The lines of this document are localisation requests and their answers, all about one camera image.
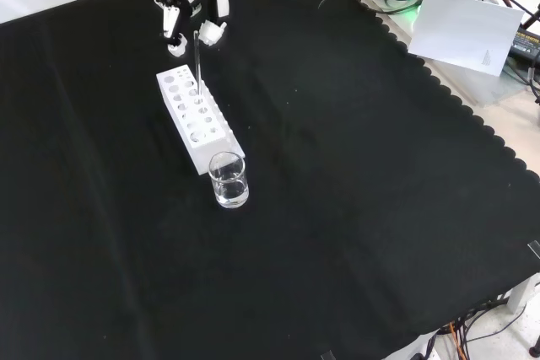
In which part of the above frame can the black power adapter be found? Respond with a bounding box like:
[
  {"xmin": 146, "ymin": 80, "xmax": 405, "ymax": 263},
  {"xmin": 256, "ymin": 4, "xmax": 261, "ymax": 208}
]
[{"xmin": 508, "ymin": 24, "xmax": 540, "ymax": 62}]

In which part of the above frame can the pale white board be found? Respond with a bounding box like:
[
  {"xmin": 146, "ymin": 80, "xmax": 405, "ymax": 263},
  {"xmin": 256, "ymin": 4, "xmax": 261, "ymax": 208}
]
[{"xmin": 408, "ymin": 0, "xmax": 526, "ymax": 78}]

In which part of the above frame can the clear glass beaker with water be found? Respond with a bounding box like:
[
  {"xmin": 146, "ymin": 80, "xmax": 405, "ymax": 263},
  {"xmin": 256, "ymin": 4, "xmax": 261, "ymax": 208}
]
[{"xmin": 208, "ymin": 151, "xmax": 251, "ymax": 210}]

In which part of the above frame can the clear glass rod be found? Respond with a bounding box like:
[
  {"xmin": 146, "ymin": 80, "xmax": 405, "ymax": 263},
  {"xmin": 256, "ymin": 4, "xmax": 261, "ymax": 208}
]
[{"xmin": 192, "ymin": 30, "xmax": 204, "ymax": 99}]

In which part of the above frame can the white bench frame leg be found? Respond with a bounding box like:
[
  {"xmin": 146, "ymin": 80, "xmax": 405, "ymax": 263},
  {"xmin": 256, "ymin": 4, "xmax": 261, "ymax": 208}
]
[{"xmin": 505, "ymin": 272, "xmax": 540, "ymax": 315}]

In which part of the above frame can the black bench cloth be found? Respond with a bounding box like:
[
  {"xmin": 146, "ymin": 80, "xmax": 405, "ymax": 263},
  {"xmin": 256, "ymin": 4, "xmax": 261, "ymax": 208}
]
[{"xmin": 0, "ymin": 0, "xmax": 540, "ymax": 360}]

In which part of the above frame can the floor cable bundle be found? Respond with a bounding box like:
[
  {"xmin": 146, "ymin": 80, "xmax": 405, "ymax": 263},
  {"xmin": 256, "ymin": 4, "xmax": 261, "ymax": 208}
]
[{"xmin": 436, "ymin": 298, "xmax": 540, "ymax": 360}]

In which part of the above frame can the white test tube rack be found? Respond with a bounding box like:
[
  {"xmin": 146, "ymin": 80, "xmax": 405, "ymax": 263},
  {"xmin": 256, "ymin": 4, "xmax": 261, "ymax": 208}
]
[{"xmin": 155, "ymin": 63, "xmax": 246, "ymax": 176}]

